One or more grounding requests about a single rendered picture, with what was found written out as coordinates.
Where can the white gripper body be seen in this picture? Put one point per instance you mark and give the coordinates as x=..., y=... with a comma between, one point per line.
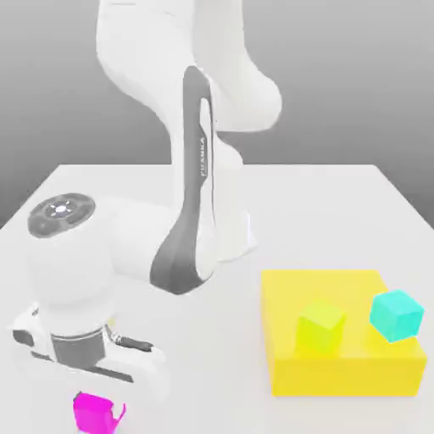
x=142, y=368

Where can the small magenta cube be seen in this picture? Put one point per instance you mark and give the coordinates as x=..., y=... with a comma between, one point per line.
x=91, y=413

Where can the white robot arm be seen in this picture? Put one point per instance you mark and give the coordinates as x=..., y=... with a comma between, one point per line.
x=142, y=101

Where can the small yellow-green cube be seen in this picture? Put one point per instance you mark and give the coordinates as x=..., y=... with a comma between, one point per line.
x=318, y=327

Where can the small turquoise cube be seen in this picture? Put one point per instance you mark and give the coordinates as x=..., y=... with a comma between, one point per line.
x=395, y=315

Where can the large yellow box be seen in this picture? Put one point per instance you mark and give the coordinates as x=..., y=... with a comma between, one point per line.
x=346, y=369

